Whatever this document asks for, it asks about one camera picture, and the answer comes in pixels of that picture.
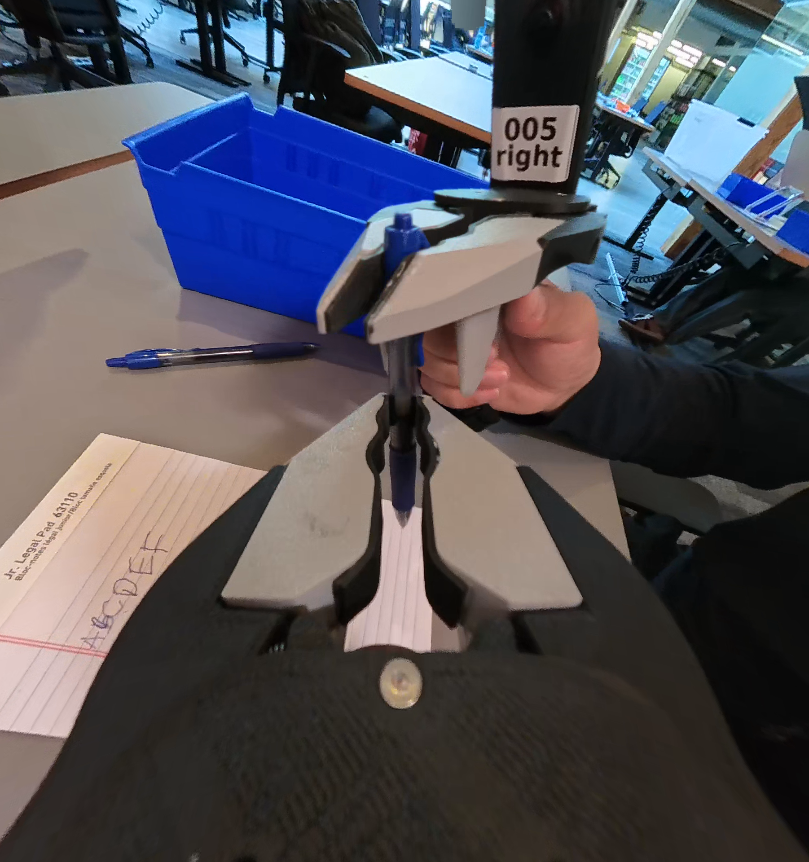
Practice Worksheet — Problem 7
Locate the white-topped background desk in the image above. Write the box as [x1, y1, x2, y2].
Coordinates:
[345, 54, 496, 145]

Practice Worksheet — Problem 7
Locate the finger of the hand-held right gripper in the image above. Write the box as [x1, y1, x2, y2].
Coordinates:
[316, 207, 409, 335]
[365, 217, 545, 344]

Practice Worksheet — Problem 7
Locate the white lined legal pad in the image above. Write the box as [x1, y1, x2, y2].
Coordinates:
[0, 433, 434, 739]

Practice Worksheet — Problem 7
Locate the black coiled cable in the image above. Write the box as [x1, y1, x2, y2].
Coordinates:
[628, 201, 656, 285]

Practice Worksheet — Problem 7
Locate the wooden-edged background desk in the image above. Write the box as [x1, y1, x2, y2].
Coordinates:
[643, 145, 809, 270]

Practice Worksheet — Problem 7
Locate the white paper box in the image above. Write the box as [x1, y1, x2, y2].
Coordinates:
[664, 100, 769, 183]

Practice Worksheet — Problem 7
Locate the black chair with backpack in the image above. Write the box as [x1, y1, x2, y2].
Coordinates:
[277, 0, 402, 142]

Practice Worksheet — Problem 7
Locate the black office chair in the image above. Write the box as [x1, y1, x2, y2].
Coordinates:
[0, 0, 153, 95]

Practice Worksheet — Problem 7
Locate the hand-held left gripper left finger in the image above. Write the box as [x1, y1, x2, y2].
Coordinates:
[220, 394, 388, 627]

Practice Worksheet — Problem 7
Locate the person's right hand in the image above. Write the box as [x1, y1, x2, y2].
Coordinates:
[419, 283, 602, 415]

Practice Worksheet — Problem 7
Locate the blue retractable pen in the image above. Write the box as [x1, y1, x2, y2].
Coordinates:
[106, 342, 321, 370]
[378, 213, 427, 528]

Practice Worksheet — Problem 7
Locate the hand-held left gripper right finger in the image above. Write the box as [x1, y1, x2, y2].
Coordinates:
[418, 394, 585, 637]

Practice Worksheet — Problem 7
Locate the person's right forearm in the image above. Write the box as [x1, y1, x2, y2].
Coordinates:
[546, 337, 809, 493]

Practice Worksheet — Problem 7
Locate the black desk frame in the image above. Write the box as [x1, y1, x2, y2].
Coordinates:
[176, 0, 284, 88]

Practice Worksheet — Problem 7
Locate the person's dark clothing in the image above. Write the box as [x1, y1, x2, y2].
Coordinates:
[623, 481, 809, 862]

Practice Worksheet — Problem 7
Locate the grey desk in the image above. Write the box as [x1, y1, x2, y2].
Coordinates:
[0, 160, 631, 862]
[0, 82, 213, 193]

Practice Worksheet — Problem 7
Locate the blue plastic bin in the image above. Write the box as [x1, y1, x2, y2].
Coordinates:
[122, 92, 493, 338]

